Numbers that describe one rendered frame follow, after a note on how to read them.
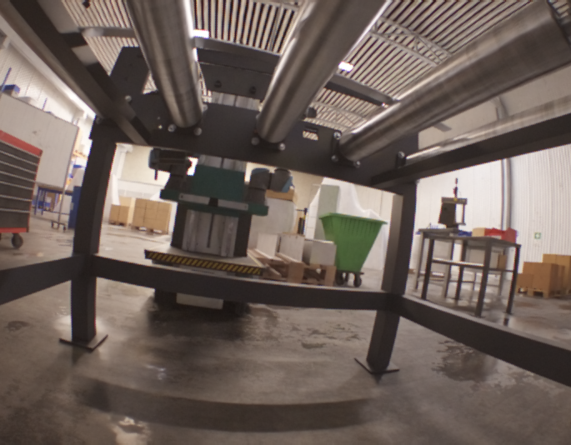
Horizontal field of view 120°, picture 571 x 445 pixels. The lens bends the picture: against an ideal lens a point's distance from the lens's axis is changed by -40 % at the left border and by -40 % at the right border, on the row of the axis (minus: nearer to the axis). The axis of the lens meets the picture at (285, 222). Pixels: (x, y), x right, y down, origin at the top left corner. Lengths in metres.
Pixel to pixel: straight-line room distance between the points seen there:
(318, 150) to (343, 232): 2.39
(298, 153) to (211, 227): 1.01
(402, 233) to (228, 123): 0.78
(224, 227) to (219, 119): 0.96
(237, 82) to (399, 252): 0.91
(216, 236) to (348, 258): 2.00
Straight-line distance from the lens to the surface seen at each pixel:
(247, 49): 0.68
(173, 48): 0.56
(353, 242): 3.39
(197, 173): 1.79
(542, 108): 0.78
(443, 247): 7.45
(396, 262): 1.11
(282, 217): 4.16
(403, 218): 1.13
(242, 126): 0.98
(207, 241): 1.83
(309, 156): 1.00
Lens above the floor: 0.50
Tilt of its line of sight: 3 degrees up
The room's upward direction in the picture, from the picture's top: 8 degrees clockwise
